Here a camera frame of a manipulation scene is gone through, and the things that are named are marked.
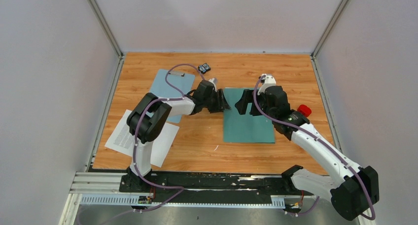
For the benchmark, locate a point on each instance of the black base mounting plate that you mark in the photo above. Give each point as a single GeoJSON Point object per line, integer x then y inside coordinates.
{"type": "Point", "coordinates": [217, 188]}

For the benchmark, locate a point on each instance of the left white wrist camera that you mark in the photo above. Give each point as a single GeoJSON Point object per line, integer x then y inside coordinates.
{"type": "Point", "coordinates": [214, 81]}

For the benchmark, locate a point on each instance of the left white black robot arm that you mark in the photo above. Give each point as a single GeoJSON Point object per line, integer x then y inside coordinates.
{"type": "Point", "coordinates": [148, 118]}

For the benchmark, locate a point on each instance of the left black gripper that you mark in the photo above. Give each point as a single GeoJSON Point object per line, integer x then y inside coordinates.
{"type": "Point", "coordinates": [224, 104]}

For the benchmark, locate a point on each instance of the green file folder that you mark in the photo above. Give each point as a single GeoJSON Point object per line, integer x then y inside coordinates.
{"type": "Point", "coordinates": [244, 128]}

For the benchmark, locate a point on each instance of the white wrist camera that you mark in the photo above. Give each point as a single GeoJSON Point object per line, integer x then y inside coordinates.
{"type": "Point", "coordinates": [267, 80]}
{"type": "Point", "coordinates": [214, 81]}

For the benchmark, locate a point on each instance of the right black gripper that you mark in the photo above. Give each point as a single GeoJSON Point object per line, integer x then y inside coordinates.
{"type": "Point", "coordinates": [241, 105]}

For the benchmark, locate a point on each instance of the aluminium frame rail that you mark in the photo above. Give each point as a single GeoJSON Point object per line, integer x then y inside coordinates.
{"type": "Point", "coordinates": [99, 188]}

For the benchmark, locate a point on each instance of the small red object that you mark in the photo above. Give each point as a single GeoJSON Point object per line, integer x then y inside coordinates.
{"type": "Point", "coordinates": [304, 110]}

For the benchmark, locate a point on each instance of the light blue clipboard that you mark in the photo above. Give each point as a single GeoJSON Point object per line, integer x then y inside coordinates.
{"type": "Point", "coordinates": [161, 88]}

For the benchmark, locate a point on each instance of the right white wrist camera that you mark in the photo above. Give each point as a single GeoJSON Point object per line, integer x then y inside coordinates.
{"type": "Point", "coordinates": [267, 80]}

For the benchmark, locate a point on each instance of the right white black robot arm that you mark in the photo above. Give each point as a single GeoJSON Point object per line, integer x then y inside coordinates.
{"type": "Point", "coordinates": [323, 155]}

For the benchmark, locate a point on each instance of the paper sheet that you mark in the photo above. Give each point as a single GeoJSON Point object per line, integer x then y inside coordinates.
{"type": "Point", "coordinates": [121, 140]}

